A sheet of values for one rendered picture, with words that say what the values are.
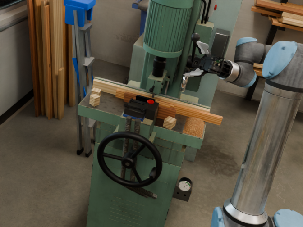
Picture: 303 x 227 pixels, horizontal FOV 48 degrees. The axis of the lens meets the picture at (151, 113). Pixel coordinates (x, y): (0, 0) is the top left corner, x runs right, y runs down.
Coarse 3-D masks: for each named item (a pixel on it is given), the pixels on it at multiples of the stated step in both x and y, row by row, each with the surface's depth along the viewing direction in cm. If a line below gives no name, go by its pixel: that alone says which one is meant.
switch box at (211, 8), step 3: (207, 0) 164; (213, 0) 164; (207, 3) 165; (213, 3) 164; (210, 6) 165; (213, 6) 165; (201, 9) 167; (210, 9) 166; (213, 9) 166; (201, 12) 168; (210, 12) 167; (204, 15) 168; (210, 15) 167
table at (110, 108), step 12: (108, 96) 169; (84, 108) 159; (96, 108) 159; (108, 108) 160; (120, 108) 162; (108, 120) 159; (156, 120) 158; (180, 120) 162; (156, 132) 156; (168, 132) 154; (180, 132) 153; (204, 132) 157; (192, 144) 154
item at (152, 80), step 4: (164, 72) 164; (152, 76) 159; (164, 76) 161; (148, 80) 157; (152, 80) 156; (156, 80) 156; (160, 80) 156; (164, 80) 163; (148, 84) 158; (152, 84) 157; (156, 84) 157; (160, 84) 156; (164, 84) 168; (148, 88) 159; (156, 88) 158; (160, 88) 157; (152, 92) 159; (156, 92) 159; (160, 92) 160
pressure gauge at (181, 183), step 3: (183, 177) 160; (186, 177) 160; (180, 180) 160; (183, 180) 158; (186, 180) 158; (189, 180) 159; (180, 183) 159; (183, 183) 159; (186, 183) 158; (189, 183) 158; (180, 186) 160; (183, 186) 160; (186, 186) 159; (189, 186) 159; (180, 189) 161; (183, 189) 161; (186, 189) 160; (189, 189) 159
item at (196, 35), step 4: (192, 36) 129; (196, 36) 128; (192, 40) 130; (196, 40) 129; (196, 44) 138; (192, 52) 150; (188, 56) 166; (192, 56) 155; (188, 60) 165; (192, 60) 162; (188, 64) 166
